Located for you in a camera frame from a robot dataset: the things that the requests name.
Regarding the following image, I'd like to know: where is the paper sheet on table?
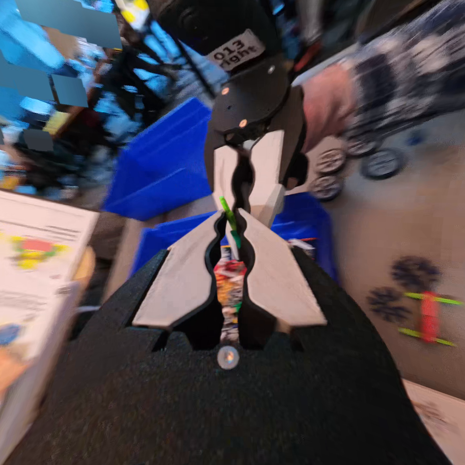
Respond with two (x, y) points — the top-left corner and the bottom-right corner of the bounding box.
(402, 378), (465, 455)

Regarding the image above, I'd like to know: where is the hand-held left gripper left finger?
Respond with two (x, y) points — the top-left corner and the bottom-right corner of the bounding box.
(132, 212), (225, 329)

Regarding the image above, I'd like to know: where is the person's right hand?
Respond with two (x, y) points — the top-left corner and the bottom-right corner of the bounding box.
(300, 67), (358, 155)

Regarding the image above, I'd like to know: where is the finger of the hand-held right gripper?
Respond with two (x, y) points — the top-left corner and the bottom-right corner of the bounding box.
(247, 130), (287, 227)
(213, 144), (255, 213)

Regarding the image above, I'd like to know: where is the red toy connector piece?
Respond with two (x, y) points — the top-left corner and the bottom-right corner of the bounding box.
(420, 291), (442, 344)

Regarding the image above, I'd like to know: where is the green toy rod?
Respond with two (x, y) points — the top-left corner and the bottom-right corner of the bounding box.
(403, 291), (463, 306)
(220, 195), (242, 251)
(397, 327), (436, 343)

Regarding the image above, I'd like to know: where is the empty blue plastic bin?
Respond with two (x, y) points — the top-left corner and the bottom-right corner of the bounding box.
(103, 97), (215, 222)

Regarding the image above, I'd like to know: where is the white instruction sheet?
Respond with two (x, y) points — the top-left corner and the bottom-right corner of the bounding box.
(0, 191), (100, 327)

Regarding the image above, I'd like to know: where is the black metal pole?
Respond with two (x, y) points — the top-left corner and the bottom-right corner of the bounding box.
(169, 29), (218, 100)

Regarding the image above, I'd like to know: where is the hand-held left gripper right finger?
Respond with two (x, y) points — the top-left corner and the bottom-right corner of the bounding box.
(236, 210), (327, 329)

